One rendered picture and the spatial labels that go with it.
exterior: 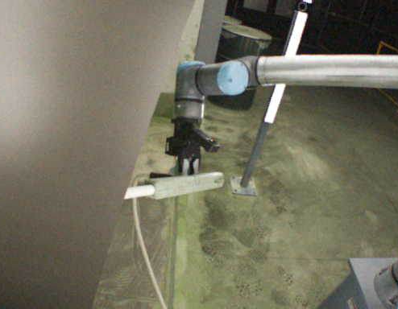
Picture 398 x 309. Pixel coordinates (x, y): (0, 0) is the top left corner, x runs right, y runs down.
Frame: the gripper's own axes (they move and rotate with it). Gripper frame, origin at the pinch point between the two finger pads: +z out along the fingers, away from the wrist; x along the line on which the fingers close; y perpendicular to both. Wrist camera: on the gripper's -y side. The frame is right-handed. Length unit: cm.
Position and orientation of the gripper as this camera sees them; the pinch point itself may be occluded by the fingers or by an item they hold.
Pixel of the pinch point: (188, 184)
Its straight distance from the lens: 88.3
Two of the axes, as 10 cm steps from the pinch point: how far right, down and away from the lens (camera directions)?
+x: -6.0, -0.1, -8.0
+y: -8.0, -0.8, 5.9
